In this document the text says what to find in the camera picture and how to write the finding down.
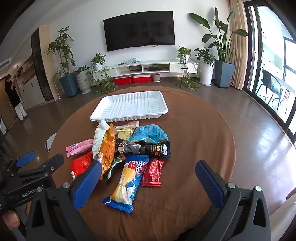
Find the black wall television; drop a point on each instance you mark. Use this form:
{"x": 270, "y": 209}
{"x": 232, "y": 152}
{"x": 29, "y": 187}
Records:
{"x": 138, "y": 30}

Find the small white plant pot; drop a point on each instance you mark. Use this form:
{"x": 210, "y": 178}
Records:
{"x": 98, "y": 66}
{"x": 186, "y": 58}

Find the dark red snack packet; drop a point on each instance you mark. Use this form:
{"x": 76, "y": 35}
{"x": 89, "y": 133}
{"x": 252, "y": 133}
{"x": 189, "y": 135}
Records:
{"x": 151, "y": 172}

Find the pink snack packet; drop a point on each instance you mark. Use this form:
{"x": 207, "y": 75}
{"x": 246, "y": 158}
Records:
{"x": 78, "y": 147}

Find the person's left hand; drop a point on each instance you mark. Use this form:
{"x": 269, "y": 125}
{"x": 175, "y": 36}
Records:
{"x": 10, "y": 220}

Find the schefflera plant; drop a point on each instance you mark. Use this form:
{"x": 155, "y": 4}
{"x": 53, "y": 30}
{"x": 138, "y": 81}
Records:
{"x": 204, "y": 55}

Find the clear snack packet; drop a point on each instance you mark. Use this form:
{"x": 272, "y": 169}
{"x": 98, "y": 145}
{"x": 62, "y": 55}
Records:
{"x": 133, "y": 124}

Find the beige chair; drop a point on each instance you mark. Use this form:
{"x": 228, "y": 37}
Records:
{"x": 284, "y": 213}

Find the light blue snack packet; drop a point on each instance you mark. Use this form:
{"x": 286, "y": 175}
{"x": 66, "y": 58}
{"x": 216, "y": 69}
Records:
{"x": 148, "y": 133}

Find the beige curtain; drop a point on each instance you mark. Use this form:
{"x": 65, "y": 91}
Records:
{"x": 238, "y": 46}

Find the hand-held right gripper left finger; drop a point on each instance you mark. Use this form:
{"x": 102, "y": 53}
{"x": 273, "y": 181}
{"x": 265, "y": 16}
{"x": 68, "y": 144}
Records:
{"x": 87, "y": 185}

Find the red storage box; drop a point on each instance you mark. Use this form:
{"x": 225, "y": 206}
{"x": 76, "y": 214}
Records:
{"x": 141, "y": 78}
{"x": 123, "y": 80}

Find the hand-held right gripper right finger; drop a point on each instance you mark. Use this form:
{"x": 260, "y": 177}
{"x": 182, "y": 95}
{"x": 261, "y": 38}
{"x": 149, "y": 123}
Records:
{"x": 208, "y": 183}

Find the glass balcony table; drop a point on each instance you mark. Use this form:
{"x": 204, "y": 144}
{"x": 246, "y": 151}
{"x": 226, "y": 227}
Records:
{"x": 285, "y": 85}

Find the gold snack packet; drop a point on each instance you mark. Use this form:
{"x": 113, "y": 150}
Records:
{"x": 124, "y": 134}

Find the black set-top box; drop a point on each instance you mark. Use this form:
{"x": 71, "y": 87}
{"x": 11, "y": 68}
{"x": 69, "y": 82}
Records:
{"x": 152, "y": 68}

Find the small black device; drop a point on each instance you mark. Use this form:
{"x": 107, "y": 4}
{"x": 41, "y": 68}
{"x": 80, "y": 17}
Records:
{"x": 136, "y": 69}

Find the large bird-of-paradise plant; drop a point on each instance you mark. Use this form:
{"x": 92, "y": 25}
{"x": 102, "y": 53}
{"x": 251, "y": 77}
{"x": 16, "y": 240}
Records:
{"x": 219, "y": 34}

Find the black-framed sliding glass door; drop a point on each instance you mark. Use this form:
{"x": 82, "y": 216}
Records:
{"x": 272, "y": 46}

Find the green snack packet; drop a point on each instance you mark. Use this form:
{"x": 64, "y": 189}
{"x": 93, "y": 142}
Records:
{"x": 115, "y": 165}
{"x": 108, "y": 150}

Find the blue cake snack packet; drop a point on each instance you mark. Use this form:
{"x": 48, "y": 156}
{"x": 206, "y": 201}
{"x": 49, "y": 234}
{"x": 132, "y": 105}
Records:
{"x": 129, "y": 185}

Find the black snack packet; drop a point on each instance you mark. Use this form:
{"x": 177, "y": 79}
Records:
{"x": 152, "y": 149}

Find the brown plant pot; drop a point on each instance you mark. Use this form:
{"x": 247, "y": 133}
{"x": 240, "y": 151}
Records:
{"x": 156, "y": 77}

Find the tall leafy tree plant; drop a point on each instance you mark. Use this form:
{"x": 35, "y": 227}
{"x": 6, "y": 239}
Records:
{"x": 61, "y": 48}

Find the white plastic tray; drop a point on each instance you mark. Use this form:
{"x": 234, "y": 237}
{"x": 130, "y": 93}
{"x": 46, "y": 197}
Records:
{"x": 129, "y": 106}

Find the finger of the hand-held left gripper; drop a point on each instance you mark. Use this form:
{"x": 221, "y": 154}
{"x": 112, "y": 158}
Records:
{"x": 52, "y": 163}
{"x": 25, "y": 158}

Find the bright red snack packet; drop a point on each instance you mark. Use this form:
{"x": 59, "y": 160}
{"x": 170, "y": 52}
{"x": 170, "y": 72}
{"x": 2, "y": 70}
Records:
{"x": 81, "y": 165}

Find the white television cabinet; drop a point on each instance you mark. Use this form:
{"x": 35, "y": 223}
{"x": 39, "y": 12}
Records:
{"x": 161, "y": 63}

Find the white ribbed plant pot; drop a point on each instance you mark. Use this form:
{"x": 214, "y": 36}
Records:
{"x": 83, "y": 82}

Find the tall white plant pot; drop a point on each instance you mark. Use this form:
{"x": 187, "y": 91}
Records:
{"x": 206, "y": 74}

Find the small green plant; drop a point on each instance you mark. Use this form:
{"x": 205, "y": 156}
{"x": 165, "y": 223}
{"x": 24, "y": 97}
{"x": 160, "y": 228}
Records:
{"x": 82, "y": 69}

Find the black balcony chair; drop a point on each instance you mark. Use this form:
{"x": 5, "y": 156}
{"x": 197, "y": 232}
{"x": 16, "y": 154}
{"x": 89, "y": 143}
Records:
{"x": 266, "y": 80}

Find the trailing pothos plant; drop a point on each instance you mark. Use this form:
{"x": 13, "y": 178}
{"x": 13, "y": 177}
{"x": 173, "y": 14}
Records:
{"x": 183, "y": 52}
{"x": 99, "y": 59}

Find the dark blue square planter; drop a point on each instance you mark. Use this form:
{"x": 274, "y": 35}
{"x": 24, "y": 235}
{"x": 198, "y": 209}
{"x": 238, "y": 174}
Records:
{"x": 223, "y": 74}
{"x": 69, "y": 84}

